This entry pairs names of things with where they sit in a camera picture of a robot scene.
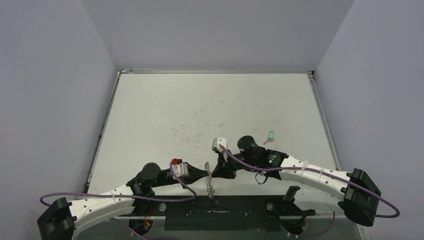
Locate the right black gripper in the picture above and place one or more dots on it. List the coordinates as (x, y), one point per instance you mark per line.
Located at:
(224, 164)

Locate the key with green tag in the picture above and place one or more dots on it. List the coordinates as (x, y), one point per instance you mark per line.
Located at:
(270, 138)

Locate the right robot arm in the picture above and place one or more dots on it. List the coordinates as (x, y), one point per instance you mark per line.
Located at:
(352, 193)

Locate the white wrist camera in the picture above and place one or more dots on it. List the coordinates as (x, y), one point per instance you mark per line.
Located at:
(218, 143)
(180, 168)

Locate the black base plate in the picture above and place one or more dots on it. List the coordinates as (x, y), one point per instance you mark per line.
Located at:
(221, 213)

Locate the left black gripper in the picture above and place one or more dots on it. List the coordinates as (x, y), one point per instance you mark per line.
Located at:
(195, 174)

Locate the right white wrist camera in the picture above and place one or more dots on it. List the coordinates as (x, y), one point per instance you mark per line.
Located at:
(218, 143)

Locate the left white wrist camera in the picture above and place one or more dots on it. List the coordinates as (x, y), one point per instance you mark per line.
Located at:
(180, 168)

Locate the aluminium frame rail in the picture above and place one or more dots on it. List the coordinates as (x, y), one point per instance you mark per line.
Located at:
(354, 211)

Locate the metal disc with key rings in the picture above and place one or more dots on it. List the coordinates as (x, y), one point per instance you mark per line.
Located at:
(209, 183)

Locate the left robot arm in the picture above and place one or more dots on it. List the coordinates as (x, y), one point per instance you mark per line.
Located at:
(63, 219)

